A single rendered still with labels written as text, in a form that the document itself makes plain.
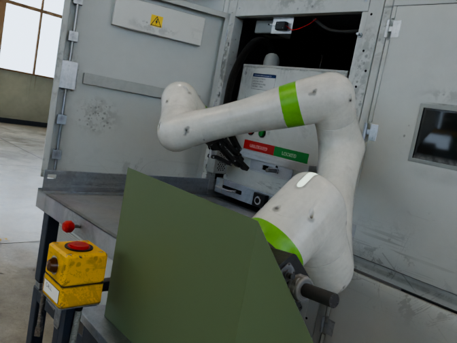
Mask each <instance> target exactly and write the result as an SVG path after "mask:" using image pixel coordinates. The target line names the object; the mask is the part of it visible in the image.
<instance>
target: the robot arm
mask: <svg viewBox="0 0 457 343"><path fill-rule="evenodd" d="M312 124H315V126H316V132H317V136H318V172H317V173H313V172H301V173H299V174H296V175H295V176H293V177H292V178H291V179H290V180H289V181H288V182H287V183H286V184H285V185H284V186H283V187H282V188H281V189H280V190H279V191H278V192H277V193H276V194H274V196H273V197H272V198H270V200H269V201H268V202H267V203H266V204H265V205H264V206H263V207H262V208H261V209H260V210H259V211H258V212H257V213H256V214H255V215H254V216H253V217H252V218H253V219H254V220H257V221H258V222H259V224H260V227H261V229H262V231H263V233H264V235H265V237H266V239H267V241H268V244H269V246H270V248H271V250H272V253H273V255H274V257H275V260H276V261H277V264H278V265H279V268H280V270H281V272H282V274H283V277H284V279H285V281H286V284H287V285H288V288H289V289H290V292H291V294H292V296H293V298H294V301H295V303H296V305H297V307H298V309H299V311H301V309H302V305H301V302H305V301H308V300H309V299H311V300H313V301H316V302H318V303H320V304H323V305H325V306H328V307H330V308H336V307H337V305H338V304H339V296H338V293H340V292H342V290H344V289H345V288H346V287H347V286H348V285H349V283H350V281H351V279H352V276H353V273H354V258H353V247H352V214H353V205H354V193H355V188H356V181H357V177H358V172H359V169H360V164H361V162H362V158H363V155H364V153H365V141H364V139H363V137H362V133H361V131H360V127H359V124H358V119H357V115H356V100H355V91H354V87H353V85H352V83H351V82H350V80H349V79H348V78H347V77H345V76H344V75H342V74H340V73H337V72H326V73H321V74H318V75H315V76H311V77H308V78H303V79H301V80H297V81H294V82H291V83H287V84H284V85H281V86H278V87H275V88H272V89H270V90H267V91H264V92H262V93H259V94H256V95H253V96H251V97H247V98H244V99H240V100H237V101H233V102H230V103H225V104H222V105H217V106H214V107H210V108H208V107H207V106H206V105H205V104H204V103H203V102H202V101H201V99H200V97H199V96H198V94H197V92H196V90H195V89H194V88H193V87H192V86H191V85H190V84H188V83H186V82H173V83H171V84H170V85H168V86H167V87H166V88H165V90H164V91H163V93H162V97H161V115H160V120H159V124H158V128H157V136H158V140H159V142H160V143H161V145H162V146H163V147H164V148H166V149H167V150H170V151H173V152H181V151H183V150H187V149H189V148H192V147H195V146H198V145H201V144H204V143H206V144H207V146H208V148H209V149H210V152H209V154H208V155H207V157H209V158H211V159H216V160H218V161H220V162H222V163H224V164H226V165H230V166H232V164H233V165H234V166H235V167H240V168H241V169H242V170H245V171H248V170H249V167H248V166H247V165H246V164H245V163H244V162H243V160H244V158H243V157H242V156H241V153H240V151H241V146H240V145H239V142H238V141H237V138H236V137H235V136H236V135H241V134H245V133H253V132H258V131H269V130H276V129H286V128H291V127H300V126H304V125H312ZM227 137H228V138H229V139H230V141H231V142H229V141H228V140H227ZM232 145H233V146H232ZM225 147H226V148H227V149H228V150H229V151H230V152H231V153H232V154H233V156H232V155H231V154H230V153H229V152H228V151H227V149H226V148H225ZM215 150H219V151H220V152H221V153H222V154H223V155H224V156H225V157H226V158H227V159H228V161H227V160H226V159H224V158H222V157H220V156H218V155H217V154H216V153H215V152H214V151H215Z"/></svg>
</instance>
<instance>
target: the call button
mask: <svg viewBox="0 0 457 343"><path fill-rule="evenodd" d="M68 247H70V248H72V249H76V250H87V249H89V248H90V245H89V244H88V243H86V242H80V241H74V242H70V243H68Z"/></svg>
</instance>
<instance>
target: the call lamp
mask: <svg viewBox="0 0 457 343"><path fill-rule="evenodd" d="M46 268H47V270H48V271H49V272H51V273H52V274H54V275H56V274H57V273H58V269H59V261H58V257H57V256H56V255H53V256H52V257H51V258H50V259H49V260H48V261H47V263H46Z"/></svg>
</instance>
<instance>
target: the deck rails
mask: <svg viewBox="0 0 457 343"><path fill-rule="evenodd" d="M48 174H56V179H55V178H48ZM151 177H153V178H156V179H157V180H160V181H162V182H165V183H167V184H170V185H172V186H175V187H177V188H179V189H182V190H184V191H187V192H189V193H192V194H194V195H196V196H199V197H211V195H207V188H208V184H209V178H186V177H173V176H151ZM125 182H126V174H111V173H98V172H85V171H60V170H47V169H45V170H44V180H43V185H42V190H41V191H42V192H44V193H45V194H63V195H124V187H125Z"/></svg>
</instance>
